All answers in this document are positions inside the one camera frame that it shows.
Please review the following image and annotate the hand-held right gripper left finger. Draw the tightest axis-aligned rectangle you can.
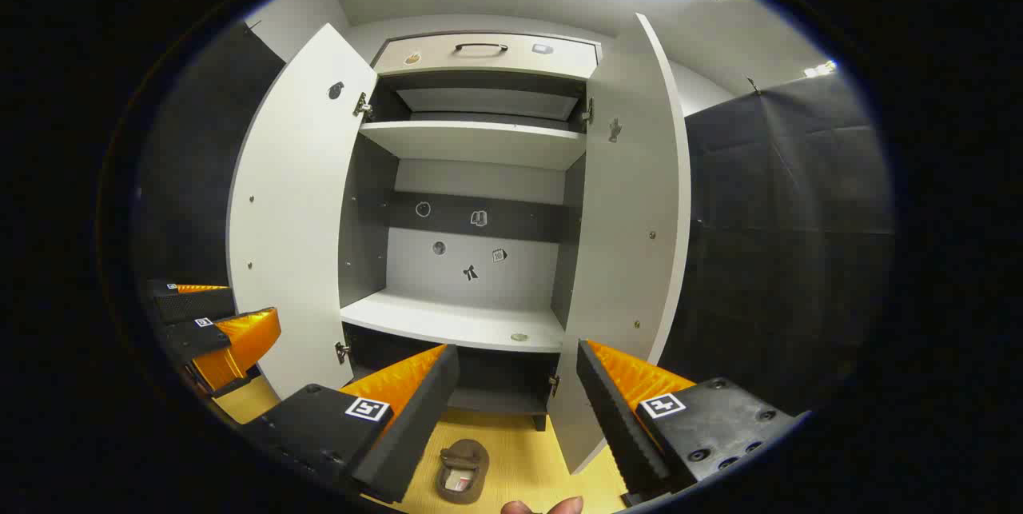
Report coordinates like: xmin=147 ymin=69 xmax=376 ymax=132
xmin=240 ymin=344 xmax=461 ymax=504

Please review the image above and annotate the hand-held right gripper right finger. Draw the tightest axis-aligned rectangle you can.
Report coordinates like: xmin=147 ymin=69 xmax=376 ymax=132
xmin=575 ymin=340 xmax=810 ymax=499

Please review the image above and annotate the brown fuzzy shoe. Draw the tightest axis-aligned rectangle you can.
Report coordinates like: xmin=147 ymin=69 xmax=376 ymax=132
xmin=435 ymin=439 xmax=490 ymax=505

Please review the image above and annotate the white shoe cabinet door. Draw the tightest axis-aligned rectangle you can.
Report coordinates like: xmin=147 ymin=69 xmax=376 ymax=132
xmin=226 ymin=22 xmax=379 ymax=401
xmin=548 ymin=13 xmax=692 ymax=476

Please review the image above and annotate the white and grey shoe cabinet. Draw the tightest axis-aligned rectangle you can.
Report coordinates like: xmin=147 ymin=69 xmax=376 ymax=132
xmin=226 ymin=13 xmax=692 ymax=476

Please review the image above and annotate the white thick cabinet shelf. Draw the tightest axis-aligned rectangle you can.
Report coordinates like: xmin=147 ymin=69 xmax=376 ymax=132
xmin=360 ymin=121 xmax=588 ymax=171

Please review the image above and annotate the beige cabinet drawer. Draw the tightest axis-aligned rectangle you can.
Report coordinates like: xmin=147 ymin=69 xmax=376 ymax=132
xmin=372 ymin=33 xmax=600 ymax=82

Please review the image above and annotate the black backdrop cloth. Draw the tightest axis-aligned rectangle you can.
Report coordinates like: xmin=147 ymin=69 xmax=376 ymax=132
xmin=655 ymin=70 xmax=896 ymax=419
xmin=132 ymin=18 xmax=287 ymax=291

